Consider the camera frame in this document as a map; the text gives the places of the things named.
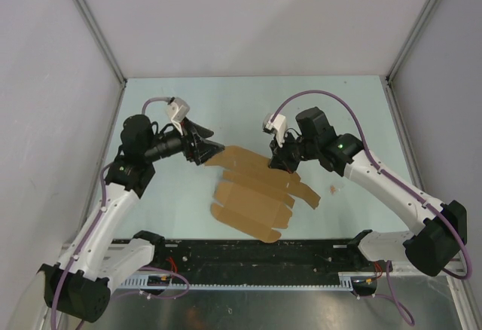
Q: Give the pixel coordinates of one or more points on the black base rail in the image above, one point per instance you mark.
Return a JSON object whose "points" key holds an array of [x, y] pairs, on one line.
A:
{"points": [[254, 263]]}

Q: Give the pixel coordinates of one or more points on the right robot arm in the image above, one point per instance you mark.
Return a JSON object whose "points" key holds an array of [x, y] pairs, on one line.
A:
{"points": [[435, 230]]}

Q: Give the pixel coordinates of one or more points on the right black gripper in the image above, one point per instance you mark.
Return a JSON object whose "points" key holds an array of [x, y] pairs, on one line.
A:
{"points": [[278, 160]]}

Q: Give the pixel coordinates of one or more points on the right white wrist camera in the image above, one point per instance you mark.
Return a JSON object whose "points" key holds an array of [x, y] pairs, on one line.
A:
{"points": [[276, 125]]}

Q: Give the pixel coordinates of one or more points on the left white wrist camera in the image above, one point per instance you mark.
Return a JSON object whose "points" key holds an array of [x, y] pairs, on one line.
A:
{"points": [[176, 111]]}

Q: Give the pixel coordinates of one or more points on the brown cardboard box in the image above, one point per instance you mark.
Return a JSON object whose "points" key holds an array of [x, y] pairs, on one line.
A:
{"points": [[253, 198]]}

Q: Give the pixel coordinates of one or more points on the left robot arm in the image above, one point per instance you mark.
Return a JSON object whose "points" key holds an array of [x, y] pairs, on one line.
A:
{"points": [[80, 284]]}

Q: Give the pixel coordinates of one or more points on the aluminium frame rail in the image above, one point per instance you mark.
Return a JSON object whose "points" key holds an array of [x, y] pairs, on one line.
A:
{"points": [[456, 264]]}

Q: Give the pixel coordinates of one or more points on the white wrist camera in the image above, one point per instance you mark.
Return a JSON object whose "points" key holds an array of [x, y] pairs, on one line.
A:
{"points": [[276, 125], [176, 111]]}

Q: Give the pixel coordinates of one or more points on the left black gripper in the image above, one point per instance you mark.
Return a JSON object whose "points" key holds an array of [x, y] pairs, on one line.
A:
{"points": [[207, 148]]}

